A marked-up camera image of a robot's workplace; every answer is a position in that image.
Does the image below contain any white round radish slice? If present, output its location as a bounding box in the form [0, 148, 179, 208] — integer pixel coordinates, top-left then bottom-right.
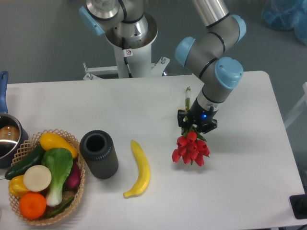
[23, 165, 52, 192]

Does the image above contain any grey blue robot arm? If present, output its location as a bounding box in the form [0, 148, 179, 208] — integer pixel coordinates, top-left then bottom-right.
[79, 0, 246, 133]

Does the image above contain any dark green cucumber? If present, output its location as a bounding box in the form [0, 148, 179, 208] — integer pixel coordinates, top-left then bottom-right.
[4, 144, 46, 180]

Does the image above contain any green chili pepper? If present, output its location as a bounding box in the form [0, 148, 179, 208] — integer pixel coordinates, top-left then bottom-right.
[45, 196, 74, 219]

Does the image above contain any woven wicker basket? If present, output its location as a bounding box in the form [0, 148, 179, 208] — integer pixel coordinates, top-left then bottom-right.
[9, 129, 85, 226]

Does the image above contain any blue handled saucepan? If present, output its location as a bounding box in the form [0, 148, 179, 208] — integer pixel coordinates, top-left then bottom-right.
[0, 71, 28, 169]

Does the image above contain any white frame at right edge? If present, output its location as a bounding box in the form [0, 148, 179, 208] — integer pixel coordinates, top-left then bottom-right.
[284, 82, 307, 129]

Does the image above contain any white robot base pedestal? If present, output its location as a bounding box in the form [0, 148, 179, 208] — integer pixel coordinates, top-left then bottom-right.
[82, 13, 170, 80]

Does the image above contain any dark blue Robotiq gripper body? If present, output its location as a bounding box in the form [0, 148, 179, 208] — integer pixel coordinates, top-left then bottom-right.
[187, 97, 219, 128]

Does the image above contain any yellow squash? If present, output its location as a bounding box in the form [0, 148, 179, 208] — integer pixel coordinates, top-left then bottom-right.
[39, 133, 78, 159]

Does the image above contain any orange fruit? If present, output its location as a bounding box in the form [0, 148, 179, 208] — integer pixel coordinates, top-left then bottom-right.
[19, 192, 47, 219]

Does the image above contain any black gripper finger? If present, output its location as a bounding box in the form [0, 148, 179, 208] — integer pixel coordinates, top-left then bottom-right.
[177, 109, 189, 128]
[198, 119, 218, 134]

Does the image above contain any yellow banana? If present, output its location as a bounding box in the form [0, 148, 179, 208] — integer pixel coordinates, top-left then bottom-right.
[123, 140, 151, 198]

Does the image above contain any dark grey ribbed vase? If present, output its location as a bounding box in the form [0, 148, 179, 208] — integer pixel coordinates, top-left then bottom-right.
[80, 130, 119, 179]

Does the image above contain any red tulip bouquet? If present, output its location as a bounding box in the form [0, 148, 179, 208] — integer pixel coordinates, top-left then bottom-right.
[171, 86, 211, 167]

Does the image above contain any blue plastic bag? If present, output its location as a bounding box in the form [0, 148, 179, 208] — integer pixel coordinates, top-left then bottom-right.
[261, 0, 307, 45]

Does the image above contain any black device at table edge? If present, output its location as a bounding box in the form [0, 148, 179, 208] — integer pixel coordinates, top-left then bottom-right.
[289, 194, 307, 219]

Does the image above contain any yellow bell pepper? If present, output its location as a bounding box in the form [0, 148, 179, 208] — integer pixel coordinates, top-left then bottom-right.
[9, 175, 30, 198]

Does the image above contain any green bok choy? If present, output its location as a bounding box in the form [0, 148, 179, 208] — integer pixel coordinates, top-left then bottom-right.
[42, 148, 73, 207]

